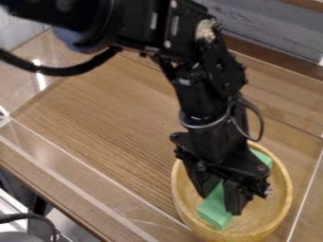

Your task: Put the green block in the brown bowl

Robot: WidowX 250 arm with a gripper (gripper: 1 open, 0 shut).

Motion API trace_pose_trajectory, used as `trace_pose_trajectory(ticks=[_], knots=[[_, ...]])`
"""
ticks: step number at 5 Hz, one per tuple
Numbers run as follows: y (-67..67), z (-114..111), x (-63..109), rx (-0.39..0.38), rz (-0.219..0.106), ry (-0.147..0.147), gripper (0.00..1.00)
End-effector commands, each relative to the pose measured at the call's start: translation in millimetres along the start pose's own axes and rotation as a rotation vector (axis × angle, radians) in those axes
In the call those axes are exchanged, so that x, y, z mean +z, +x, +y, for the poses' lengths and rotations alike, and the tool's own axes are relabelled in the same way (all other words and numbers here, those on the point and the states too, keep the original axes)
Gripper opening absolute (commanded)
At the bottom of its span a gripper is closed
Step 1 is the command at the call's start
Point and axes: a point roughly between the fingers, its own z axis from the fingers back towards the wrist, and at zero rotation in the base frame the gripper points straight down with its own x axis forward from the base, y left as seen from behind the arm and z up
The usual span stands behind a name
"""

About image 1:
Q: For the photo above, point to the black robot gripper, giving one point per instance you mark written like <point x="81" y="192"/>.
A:
<point x="215" y="154"/>

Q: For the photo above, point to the green rectangular block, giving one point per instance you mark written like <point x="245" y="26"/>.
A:
<point x="211" y="210"/>

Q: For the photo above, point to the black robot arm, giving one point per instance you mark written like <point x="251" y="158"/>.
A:
<point x="178" y="33"/>

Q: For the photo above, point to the brown wooden bowl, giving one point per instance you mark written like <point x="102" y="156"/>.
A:
<point x="262" y="215"/>

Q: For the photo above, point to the clear acrylic tray enclosure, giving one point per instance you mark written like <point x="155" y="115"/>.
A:
<point x="86" y="139"/>

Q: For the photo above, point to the black metal mount with screw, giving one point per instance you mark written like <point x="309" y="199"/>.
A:
<point x="39" y="229"/>

